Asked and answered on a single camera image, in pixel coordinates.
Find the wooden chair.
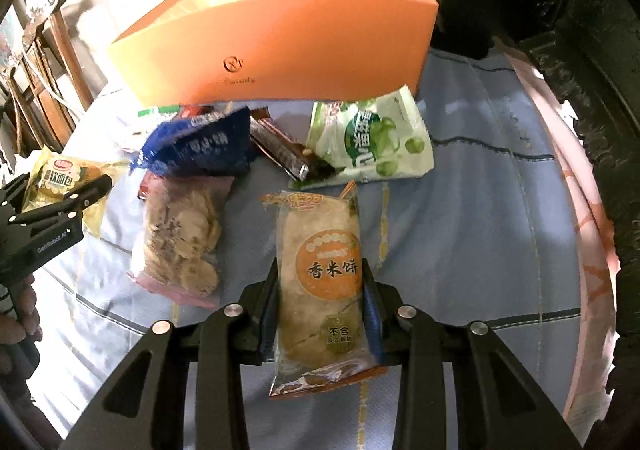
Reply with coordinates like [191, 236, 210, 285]
[0, 0, 93, 156]

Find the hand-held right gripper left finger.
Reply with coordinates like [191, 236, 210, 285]
[67, 260, 283, 450]

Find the person's left hand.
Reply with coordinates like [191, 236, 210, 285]
[0, 275, 45, 346]

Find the yellow bread packet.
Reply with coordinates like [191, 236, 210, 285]
[22, 146, 126, 236]

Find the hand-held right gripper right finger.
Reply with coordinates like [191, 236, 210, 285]
[361, 257, 576, 450]

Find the pink printed table cover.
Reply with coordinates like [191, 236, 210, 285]
[500, 47, 621, 426]

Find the dark carved wooden furniture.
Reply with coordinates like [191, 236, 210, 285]
[430, 0, 640, 291]

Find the blue checked cloth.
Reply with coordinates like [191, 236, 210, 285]
[30, 47, 588, 450]

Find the orange cardboard box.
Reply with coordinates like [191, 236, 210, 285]
[107, 0, 440, 108]

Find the clear packet with green stripe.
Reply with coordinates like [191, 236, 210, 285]
[137, 104, 183, 123]

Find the green and white candy packet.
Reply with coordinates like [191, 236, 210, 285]
[306, 85, 435, 183]

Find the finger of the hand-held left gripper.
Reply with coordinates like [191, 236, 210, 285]
[0, 173, 32, 213]
[10, 174, 113, 227]

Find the red snack packet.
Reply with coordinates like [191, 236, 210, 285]
[177, 102, 226, 120]

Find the white cable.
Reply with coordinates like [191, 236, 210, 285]
[20, 37, 81, 116]

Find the blue snack packet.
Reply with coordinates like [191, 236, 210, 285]
[129, 106, 252, 177]

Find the rice cracker packet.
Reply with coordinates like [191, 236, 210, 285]
[260, 180, 391, 398]

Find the pink bag of crackers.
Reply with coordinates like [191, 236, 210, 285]
[125, 174, 236, 308]

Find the brown chocolate bar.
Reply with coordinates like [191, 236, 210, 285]
[248, 107, 313, 181]

